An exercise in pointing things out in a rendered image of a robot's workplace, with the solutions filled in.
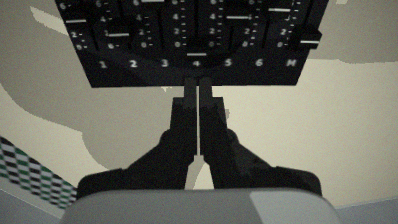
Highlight black lighting desk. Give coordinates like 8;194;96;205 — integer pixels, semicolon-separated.
54;0;329;88

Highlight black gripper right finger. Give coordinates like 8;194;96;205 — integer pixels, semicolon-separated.
199;77;323;197

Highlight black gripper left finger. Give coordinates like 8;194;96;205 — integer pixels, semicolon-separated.
76;77;197;201

